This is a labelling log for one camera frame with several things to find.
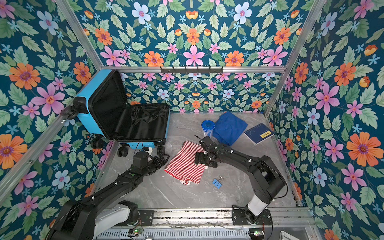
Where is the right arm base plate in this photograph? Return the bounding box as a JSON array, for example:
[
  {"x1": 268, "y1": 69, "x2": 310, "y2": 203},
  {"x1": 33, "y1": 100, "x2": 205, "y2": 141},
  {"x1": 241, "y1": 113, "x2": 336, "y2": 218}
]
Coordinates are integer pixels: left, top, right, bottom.
[{"x1": 232, "y1": 208, "x2": 273, "y2": 226}]

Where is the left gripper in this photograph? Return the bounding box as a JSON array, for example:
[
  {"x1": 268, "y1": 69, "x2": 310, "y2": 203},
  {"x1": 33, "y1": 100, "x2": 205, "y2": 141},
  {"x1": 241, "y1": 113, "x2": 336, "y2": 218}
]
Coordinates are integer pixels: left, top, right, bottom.
[{"x1": 141, "y1": 152, "x2": 170, "y2": 178}]

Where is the red white striped shirt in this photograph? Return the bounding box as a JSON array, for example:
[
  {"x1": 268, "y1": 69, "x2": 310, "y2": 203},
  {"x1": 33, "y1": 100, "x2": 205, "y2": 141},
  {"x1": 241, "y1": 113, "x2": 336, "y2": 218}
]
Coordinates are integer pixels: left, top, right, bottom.
[{"x1": 164, "y1": 141, "x2": 206, "y2": 186}]

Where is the blue open suitcase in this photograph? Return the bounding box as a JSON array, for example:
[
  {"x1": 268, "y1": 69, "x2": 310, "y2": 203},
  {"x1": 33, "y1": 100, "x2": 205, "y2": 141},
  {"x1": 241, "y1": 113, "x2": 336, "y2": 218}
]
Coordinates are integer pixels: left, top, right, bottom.
[{"x1": 61, "y1": 70, "x2": 171, "y2": 157}]

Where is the dark blue book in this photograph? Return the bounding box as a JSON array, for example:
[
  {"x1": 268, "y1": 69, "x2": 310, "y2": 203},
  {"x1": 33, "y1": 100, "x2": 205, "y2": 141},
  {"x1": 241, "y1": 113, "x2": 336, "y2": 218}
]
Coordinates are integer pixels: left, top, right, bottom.
[{"x1": 244, "y1": 123, "x2": 275, "y2": 145}]

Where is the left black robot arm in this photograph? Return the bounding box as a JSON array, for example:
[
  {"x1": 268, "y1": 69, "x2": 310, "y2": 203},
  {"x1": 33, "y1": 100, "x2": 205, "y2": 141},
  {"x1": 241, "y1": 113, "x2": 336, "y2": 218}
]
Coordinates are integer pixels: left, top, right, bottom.
[{"x1": 46, "y1": 152, "x2": 170, "y2": 240}]

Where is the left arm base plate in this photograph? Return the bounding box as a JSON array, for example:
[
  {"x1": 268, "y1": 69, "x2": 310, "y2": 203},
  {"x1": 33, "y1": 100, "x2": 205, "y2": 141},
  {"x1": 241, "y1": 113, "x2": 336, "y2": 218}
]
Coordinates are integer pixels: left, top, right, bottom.
[{"x1": 117, "y1": 210, "x2": 155, "y2": 227}]

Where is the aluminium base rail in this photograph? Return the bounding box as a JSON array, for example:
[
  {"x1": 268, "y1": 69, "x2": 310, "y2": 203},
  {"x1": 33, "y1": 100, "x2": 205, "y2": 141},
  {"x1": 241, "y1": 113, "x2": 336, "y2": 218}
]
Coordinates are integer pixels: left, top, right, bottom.
[{"x1": 89, "y1": 207, "x2": 316, "y2": 232}]

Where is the blue cloth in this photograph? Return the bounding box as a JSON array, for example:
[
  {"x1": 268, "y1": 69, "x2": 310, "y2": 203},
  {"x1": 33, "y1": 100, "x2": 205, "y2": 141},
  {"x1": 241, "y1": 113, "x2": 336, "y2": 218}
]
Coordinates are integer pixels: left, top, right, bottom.
[{"x1": 213, "y1": 112, "x2": 248, "y2": 146}]

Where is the metal hook rail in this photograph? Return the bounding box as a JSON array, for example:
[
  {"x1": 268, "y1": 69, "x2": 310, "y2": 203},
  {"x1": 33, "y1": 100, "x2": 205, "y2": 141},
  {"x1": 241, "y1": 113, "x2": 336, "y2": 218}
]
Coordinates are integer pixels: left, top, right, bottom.
[{"x1": 160, "y1": 66, "x2": 224, "y2": 74}]

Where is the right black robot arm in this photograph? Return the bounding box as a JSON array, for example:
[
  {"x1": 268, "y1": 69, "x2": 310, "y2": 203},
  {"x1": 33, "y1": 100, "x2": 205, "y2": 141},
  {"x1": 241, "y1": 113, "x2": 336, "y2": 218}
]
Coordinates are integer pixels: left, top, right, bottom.
[{"x1": 195, "y1": 136, "x2": 287, "y2": 224}]

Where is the clear bottle blue lid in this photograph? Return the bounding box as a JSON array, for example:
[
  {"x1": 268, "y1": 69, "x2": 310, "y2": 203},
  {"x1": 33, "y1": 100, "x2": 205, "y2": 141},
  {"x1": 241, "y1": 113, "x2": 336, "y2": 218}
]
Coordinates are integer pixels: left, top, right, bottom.
[{"x1": 201, "y1": 120, "x2": 215, "y2": 138}]

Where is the blue binder clip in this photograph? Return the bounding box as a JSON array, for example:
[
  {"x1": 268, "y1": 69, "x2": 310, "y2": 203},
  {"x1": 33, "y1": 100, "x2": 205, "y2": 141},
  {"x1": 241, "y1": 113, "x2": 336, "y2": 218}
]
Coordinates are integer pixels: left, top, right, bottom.
[{"x1": 212, "y1": 177, "x2": 223, "y2": 189}]

